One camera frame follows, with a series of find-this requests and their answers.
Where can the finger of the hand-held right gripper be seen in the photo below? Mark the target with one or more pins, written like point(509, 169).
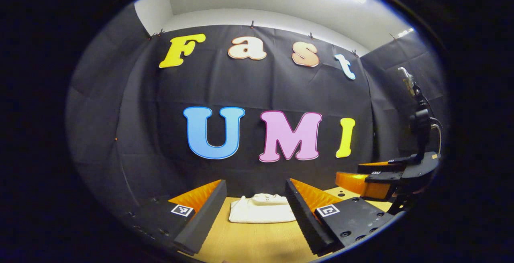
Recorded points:
point(381, 167)
point(361, 186)

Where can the black backdrop cloth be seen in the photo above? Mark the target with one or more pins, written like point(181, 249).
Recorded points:
point(261, 90)

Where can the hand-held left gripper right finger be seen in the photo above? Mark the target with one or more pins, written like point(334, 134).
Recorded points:
point(305, 219)

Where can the cream button shirt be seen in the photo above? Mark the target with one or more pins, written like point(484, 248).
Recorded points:
point(261, 213)

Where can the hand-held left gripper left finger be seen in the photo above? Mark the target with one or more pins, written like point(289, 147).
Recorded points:
point(207, 219)

